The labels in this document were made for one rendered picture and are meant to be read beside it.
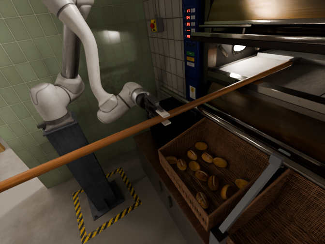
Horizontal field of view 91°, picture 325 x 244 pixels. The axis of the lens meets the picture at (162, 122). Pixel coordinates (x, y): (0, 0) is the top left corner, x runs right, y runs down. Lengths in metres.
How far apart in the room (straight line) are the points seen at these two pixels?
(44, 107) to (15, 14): 0.79
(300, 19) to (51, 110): 1.30
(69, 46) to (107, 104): 0.47
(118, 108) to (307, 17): 0.84
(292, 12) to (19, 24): 1.69
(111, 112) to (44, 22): 1.07
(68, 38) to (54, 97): 0.36
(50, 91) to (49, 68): 0.57
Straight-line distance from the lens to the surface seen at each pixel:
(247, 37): 0.80
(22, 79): 1.82
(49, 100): 1.22
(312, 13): 0.84
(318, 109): 0.90
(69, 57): 1.22
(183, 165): 1.19
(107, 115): 0.88
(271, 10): 0.91
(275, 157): 0.58
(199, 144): 1.33
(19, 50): 1.77
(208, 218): 0.91
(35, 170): 0.64
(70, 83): 1.30
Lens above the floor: 1.55
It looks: 34 degrees down
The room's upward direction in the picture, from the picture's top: 9 degrees counter-clockwise
